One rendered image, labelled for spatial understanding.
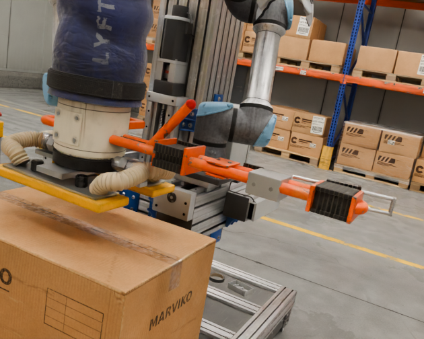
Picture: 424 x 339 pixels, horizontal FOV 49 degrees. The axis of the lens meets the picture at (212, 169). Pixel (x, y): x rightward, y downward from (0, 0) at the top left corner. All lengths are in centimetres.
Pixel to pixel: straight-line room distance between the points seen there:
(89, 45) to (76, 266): 46
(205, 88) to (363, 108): 778
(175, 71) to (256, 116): 36
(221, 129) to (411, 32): 805
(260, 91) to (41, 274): 92
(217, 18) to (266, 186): 99
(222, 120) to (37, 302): 81
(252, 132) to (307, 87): 816
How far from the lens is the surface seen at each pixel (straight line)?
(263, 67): 161
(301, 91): 972
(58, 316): 106
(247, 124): 154
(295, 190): 89
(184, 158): 97
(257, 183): 91
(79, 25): 107
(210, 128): 154
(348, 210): 86
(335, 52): 827
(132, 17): 106
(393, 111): 936
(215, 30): 177
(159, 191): 115
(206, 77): 176
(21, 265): 109
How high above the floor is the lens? 138
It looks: 12 degrees down
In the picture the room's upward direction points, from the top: 10 degrees clockwise
